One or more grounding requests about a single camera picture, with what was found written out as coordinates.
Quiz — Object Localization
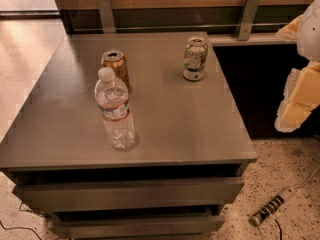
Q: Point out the grey drawer cabinet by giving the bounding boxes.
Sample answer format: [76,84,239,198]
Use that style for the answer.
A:
[0,33,256,240]

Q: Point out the clear plastic water bottle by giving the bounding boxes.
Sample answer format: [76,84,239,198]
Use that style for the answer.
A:
[94,67,136,150]

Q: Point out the upper grey drawer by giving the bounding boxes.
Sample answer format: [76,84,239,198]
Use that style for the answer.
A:
[14,177,244,212]

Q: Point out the metal bracket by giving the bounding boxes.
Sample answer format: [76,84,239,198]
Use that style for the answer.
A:
[97,0,116,33]
[238,0,260,41]

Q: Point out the left metal bracket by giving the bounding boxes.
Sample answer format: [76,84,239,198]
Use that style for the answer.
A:
[97,0,116,33]

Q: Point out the grey drawer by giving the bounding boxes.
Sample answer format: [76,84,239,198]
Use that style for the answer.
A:
[14,177,244,212]
[49,216,224,239]

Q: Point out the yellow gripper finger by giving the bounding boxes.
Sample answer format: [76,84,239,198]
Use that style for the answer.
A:
[274,61,320,133]
[275,15,302,41]

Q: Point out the wooden wall counter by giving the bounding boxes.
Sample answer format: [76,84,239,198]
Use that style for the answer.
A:
[54,0,313,40]

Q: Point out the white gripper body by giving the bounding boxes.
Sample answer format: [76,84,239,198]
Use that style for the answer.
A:
[297,0,320,61]

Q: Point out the black floor cable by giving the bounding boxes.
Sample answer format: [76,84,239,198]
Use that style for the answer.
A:
[0,202,44,240]

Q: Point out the lower grey drawer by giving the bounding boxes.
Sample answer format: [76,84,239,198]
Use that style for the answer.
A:
[49,216,224,239]

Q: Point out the right metal bracket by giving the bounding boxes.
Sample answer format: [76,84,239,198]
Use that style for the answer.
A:
[238,0,260,41]

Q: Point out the brown soda can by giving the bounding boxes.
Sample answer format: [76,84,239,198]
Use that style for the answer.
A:
[101,49,130,88]

